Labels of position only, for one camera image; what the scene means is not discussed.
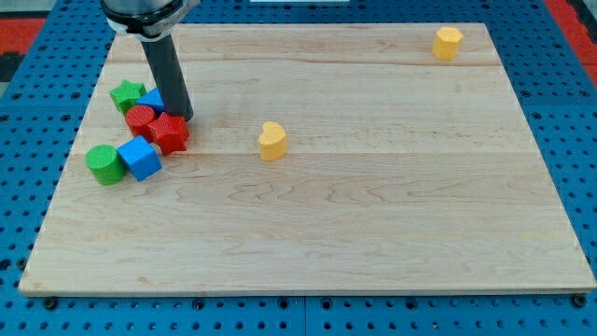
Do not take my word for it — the yellow hexagon block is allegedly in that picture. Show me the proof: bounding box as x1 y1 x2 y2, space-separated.
431 26 464 61

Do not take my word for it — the green cylinder block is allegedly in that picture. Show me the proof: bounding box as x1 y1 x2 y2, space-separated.
85 145 126 186

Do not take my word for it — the blue cube block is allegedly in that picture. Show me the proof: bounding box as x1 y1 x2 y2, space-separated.
117 135 162 181

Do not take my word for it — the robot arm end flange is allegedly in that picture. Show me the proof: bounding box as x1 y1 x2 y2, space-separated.
100 0 201 42

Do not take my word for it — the green star block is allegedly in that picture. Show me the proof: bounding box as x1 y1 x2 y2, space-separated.
109 79 146 115

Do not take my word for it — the blue triangle block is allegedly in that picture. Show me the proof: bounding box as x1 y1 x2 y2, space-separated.
136 88 165 114

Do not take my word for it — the red star block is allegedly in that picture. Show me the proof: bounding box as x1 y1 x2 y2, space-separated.
147 112 189 156

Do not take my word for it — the yellow heart block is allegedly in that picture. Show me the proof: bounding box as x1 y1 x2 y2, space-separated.
258 121 287 161

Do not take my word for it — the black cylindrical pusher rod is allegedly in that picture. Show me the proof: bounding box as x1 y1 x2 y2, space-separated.
142 35 194 121

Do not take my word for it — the wooden board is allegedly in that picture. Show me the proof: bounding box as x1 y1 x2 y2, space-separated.
20 23 596 297

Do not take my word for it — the red cylinder block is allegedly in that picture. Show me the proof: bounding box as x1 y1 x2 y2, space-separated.
125 105 156 143

